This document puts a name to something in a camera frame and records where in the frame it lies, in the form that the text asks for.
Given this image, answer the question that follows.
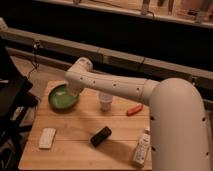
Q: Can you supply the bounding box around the green ceramic bowl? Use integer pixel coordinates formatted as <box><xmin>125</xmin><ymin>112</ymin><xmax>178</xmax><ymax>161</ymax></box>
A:
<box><xmin>48</xmin><ymin>84</ymin><xmax>78</xmax><ymax>110</ymax></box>

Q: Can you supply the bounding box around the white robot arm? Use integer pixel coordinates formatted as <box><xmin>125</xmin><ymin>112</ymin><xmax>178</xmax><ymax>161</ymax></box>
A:
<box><xmin>65</xmin><ymin>57</ymin><xmax>211</xmax><ymax>171</ymax></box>

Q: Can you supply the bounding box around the translucent plastic cup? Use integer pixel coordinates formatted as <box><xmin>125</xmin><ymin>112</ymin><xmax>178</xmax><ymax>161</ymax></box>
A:
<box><xmin>98</xmin><ymin>92</ymin><xmax>113</xmax><ymax>111</ymax></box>

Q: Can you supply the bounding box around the orange sausage toy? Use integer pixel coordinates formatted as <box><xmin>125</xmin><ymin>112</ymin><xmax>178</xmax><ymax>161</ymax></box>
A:
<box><xmin>126</xmin><ymin>104</ymin><xmax>143</xmax><ymax>116</ymax></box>

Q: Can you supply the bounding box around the black rectangular phone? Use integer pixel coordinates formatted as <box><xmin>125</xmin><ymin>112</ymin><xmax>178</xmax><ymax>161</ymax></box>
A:
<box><xmin>90</xmin><ymin>127</ymin><xmax>112</xmax><ymax>147</ymax></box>

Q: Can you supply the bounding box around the white plastic bottle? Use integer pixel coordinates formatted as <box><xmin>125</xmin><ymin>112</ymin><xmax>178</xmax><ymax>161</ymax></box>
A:
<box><xmin>132</xmin><ymin>127</ymin><xmax>150</xmax><ymax>168</ymax></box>

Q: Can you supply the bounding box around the black equipment stand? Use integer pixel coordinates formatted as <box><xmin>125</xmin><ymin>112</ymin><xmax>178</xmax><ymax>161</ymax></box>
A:
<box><xmin>0</xmin><ymin>38</ymin><xmax>38</xmax><ymax>171</ymax></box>

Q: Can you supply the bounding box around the black hanging cable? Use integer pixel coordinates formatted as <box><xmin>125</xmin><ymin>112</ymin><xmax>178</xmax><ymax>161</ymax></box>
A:
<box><xmin>27</xmin><ymin>39</ymin><xmax>42</xmax><ymax>80</ymax></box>

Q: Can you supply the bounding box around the grey metal rail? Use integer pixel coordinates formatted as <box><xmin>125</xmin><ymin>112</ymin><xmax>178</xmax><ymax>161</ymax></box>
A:
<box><xmin>0</xmin><ymin>27</ymin><xmax>213</xmax><ymax>91</ymax></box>

